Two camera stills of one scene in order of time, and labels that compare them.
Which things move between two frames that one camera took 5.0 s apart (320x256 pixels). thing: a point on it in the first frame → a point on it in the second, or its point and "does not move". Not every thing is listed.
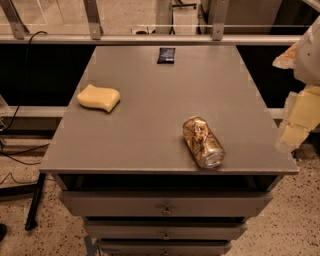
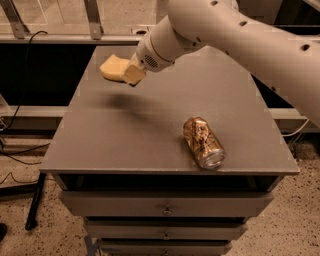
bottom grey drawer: [163, 247] does not move
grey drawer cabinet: [130, 174] does not move
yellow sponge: [99, 97] → [112, 68]
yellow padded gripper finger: [303, 117] → [158, 51]
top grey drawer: [164, 203] does not move
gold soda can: [203, 144] does not move
